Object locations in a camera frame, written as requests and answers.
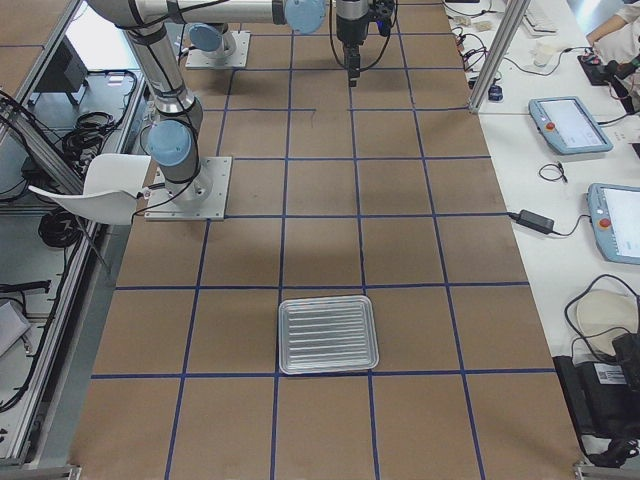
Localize near blue teach pendant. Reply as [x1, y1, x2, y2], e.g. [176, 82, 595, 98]
[586, 183, 639, 265]

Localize silver ribbed metal tray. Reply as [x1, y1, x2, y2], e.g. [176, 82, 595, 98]
[278, 295, 379, 375]

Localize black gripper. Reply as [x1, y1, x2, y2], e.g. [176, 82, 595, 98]
[342, 42, 361, 88]

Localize white plastic chair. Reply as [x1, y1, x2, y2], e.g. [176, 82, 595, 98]
[29, 153, 151, 225]

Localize far blue teach pendant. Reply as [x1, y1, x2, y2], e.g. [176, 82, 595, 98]
[528, 96, 613, 155]

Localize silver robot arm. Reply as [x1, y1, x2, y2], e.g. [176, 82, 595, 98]
[170, 1, 377, 87]
[89, 1, 326, 201]

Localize aluminium frame post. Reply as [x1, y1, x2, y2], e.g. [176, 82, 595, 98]
[468, 0, 530, 114]

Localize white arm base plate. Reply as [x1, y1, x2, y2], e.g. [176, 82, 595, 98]
[143, 157, 232, 221]
[186, 30, 251, 70]

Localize black power adapter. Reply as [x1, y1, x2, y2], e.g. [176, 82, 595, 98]
[507, 209, 554, 235]

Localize blue teach pendant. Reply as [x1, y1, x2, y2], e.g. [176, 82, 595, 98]
[528, 96, 613, 155]
[586, 183, 639, 265]

